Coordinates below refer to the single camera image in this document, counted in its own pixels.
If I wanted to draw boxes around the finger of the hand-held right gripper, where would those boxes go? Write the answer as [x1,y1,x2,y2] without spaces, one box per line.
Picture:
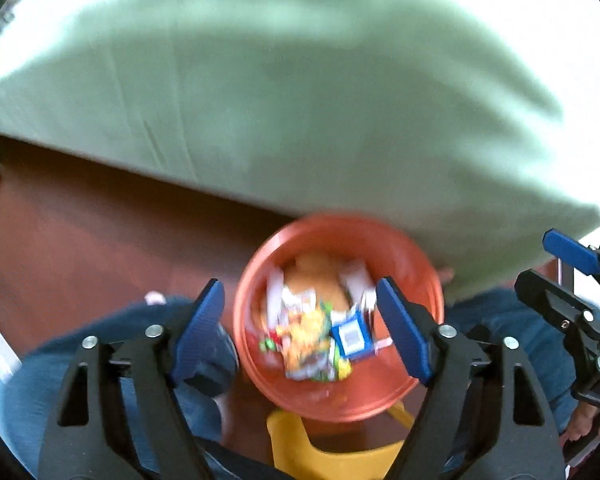
[542,228,600,282]
[514,269,600,358]

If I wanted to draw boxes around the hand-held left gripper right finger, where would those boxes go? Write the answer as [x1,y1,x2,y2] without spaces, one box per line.
[376,276,566,480]

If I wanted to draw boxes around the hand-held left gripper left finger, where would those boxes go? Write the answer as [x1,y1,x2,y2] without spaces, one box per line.
[37,278,227,480]

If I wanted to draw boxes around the blue and white small carton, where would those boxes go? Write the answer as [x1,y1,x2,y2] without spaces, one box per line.
[330,309,377,361]

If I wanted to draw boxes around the white tissue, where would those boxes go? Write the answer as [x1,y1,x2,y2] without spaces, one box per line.
[339,260,377,313]

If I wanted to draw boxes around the orange plastic basin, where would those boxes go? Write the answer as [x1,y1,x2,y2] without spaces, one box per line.
[232,214,446,423]

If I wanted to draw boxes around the colourful snack wrapper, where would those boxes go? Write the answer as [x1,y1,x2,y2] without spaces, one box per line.
[274,304,353,382]

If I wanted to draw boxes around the person's right hand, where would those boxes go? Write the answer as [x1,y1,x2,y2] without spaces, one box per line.
[565,402,600,443]

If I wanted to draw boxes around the person's right leg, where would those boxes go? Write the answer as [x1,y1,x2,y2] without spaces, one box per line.
[445,287,600,436]

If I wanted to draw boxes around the white paper piece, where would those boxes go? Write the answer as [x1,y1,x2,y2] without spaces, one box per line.
[264,269,287,333]

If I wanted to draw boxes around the yellow fruit peel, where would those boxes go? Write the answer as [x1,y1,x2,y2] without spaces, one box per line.
[284,254,352,313]

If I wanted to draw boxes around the yellow plastic stool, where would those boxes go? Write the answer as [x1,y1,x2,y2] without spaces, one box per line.
[266,400,416,480]

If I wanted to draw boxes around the green bed sheet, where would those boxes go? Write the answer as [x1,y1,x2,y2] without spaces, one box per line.
[0,0,600,301]

